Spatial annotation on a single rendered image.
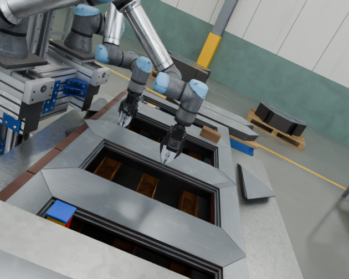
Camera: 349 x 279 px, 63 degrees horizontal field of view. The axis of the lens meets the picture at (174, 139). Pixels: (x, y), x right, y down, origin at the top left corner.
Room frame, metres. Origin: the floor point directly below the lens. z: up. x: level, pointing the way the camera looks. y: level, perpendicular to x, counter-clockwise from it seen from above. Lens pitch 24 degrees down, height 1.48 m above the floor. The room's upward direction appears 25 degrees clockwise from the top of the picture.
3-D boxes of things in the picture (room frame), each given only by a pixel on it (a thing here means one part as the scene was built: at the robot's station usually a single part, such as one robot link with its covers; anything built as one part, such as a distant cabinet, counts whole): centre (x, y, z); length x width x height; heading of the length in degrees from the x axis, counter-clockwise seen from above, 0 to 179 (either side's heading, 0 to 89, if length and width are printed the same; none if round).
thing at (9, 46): (1.08, 0.77, 1.09); 0.15 x 0.15 x 0.10
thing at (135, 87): (1.27, 0.26, 1.08); 0.08 x 0.08 x 0.05
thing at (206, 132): (1.65, -0.19, 0.87); 0.12 x 0.06 x 0.05; 87
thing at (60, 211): (0.58, 0.20, 0.88); 0.06 x 0.06 x 0.02; 3
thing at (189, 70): (5.97, 0.42, 0.26); 1.20 x 0.80 x 0.53; 85
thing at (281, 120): (5.81, -1.77, 0.20); 1.20 x 0.80 x 0.41; 80
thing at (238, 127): (2.24, -0.19, 0.82); 0.80 x 0.40 x 0.06; 93
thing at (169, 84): (1.05, 0.10, 1.20); 0.11 x 0.11 x 0.08; 7
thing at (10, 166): (1.38, 0.53, 0.67); 1.30 x 0.20 x 0.03; 3
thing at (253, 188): (1.48, -0.54, 0.77); 0.45 x 0.20 x 0.04; 3
